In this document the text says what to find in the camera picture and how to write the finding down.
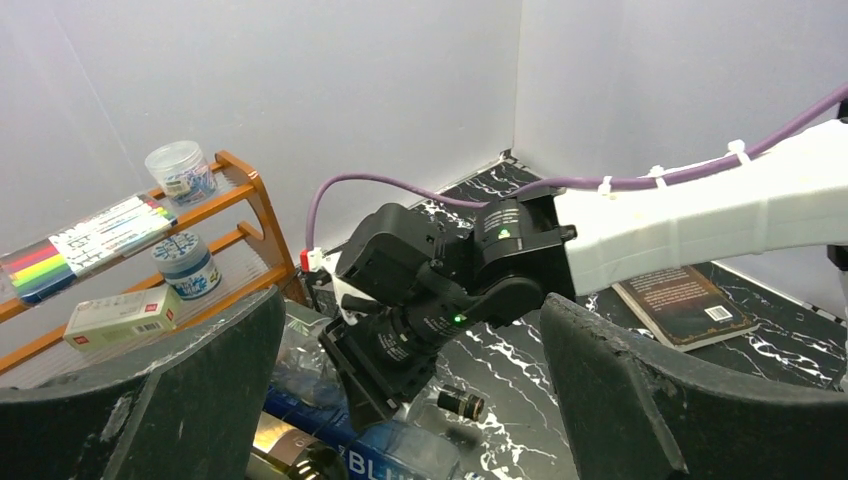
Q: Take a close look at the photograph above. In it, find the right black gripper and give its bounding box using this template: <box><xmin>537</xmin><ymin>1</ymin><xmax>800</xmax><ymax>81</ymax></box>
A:
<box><xmin>319</xmin><ymin>301</ymin><xmax>464</xmax><ymax>432</ymax></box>

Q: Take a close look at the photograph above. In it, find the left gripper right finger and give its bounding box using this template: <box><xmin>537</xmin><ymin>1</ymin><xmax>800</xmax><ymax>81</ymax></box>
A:
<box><xmin>540</xmin><ymin>294</ymin><xmax>847</xmax><ymax>479</ymax></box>

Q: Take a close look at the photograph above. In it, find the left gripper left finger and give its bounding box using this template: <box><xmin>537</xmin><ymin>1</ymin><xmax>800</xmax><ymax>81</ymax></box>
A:
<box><xmin>1</xmin><ymin>287</ymin><xmax>286</xmax><ymax>479</ymax></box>

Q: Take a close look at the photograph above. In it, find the blue water bottle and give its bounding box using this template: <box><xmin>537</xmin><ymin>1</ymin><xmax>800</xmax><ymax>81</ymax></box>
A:
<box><xmin>264</xmin><ymin>387</ymin><xmax>468</xmax><ymax>479</ymax></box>

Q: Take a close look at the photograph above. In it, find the dark wine bottle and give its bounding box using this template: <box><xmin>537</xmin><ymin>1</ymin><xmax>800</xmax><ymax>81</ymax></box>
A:
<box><xmin>245</xmin><ymin>430</ymin><xmax>349</xmax><ymax>480</ymax></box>

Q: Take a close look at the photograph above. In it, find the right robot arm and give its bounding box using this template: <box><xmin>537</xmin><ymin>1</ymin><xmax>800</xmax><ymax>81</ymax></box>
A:
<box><xmin>320</xmin><ymin>117</ymin><xmax>847</xmax><ymax>432</ymax></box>

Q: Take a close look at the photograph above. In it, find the dark hardcover book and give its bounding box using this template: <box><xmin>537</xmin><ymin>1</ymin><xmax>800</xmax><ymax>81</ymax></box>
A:
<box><xmin>612</xmin><ymin>266</ymin><xmax>758</xmax><ymax>352</ymax></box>

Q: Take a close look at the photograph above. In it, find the small white cardboard box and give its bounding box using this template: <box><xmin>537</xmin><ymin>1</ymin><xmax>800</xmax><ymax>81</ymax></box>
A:
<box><xmin>62</xmin><ymin>284</ymin><xmax>183</xmax><ymax>352</ymax></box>

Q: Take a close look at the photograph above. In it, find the small blue tin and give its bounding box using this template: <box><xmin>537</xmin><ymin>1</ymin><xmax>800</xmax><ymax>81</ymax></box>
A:
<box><xmin>151</xmin><ymin>230</ymin><xmax>223</xmax><ymax>300</ymax></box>

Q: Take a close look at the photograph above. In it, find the orange wooden shelf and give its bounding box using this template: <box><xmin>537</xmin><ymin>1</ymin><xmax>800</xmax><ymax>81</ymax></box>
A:
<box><xmin>1</xmin><ymin>151</ymin><xmax>303</xmax><ymax>386</ymax></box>

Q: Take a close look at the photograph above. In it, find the pack of coloured markers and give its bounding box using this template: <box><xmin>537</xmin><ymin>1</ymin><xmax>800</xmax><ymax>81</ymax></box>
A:
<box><xmin>1</xmin><ymin>193</ymin><xmax>178</xmax><ymax>305</ymax></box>

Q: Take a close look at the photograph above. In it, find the clear plastic round container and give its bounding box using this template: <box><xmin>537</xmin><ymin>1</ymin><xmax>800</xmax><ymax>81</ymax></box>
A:
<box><xmin>144</xmin><ymin>140</ymin><xmax>217</xmax><ymax>207</ymax></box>

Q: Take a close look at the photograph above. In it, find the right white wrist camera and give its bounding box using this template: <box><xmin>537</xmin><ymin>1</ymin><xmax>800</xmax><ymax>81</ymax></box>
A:
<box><xmin>299</xmin><ymin>247</ymin><xmax>373</xmax><ymax>325</ymax></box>

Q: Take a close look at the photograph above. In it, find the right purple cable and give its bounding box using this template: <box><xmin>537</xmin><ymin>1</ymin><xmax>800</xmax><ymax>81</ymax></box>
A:
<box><xmin>304</xmin><ymin>82</ymin><xmax>848</xmax><ymax>256</ymax></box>

